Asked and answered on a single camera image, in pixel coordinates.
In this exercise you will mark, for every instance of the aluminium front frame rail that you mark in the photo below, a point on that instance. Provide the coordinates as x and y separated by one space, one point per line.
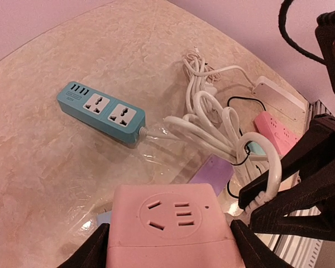
295 250

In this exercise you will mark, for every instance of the white power strip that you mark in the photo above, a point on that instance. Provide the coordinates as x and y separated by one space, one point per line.
279 98

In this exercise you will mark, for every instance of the light blue small plug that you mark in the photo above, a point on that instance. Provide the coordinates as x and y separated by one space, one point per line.
104 218

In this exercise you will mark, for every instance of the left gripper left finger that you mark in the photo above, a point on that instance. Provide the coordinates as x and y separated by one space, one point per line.
93 252

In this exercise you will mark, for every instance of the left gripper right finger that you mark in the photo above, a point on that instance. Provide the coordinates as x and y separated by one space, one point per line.
253 251

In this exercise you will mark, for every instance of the pink triangular power strip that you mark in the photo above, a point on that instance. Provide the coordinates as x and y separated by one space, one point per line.
279 135

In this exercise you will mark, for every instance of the teal plug adapter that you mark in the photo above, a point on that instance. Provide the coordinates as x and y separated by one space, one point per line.
255 148

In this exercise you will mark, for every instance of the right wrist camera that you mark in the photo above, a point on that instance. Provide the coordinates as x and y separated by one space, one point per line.
325 35

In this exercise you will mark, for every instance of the pink small plug adapter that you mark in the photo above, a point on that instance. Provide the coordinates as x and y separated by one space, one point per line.
175 225

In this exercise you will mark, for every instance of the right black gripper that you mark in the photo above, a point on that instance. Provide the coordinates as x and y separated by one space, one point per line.
314 158

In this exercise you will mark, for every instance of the teal power strip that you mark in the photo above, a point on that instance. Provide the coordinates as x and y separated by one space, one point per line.
112 116

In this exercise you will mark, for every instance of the purple power strip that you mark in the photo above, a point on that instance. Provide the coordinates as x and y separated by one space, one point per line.
215 171

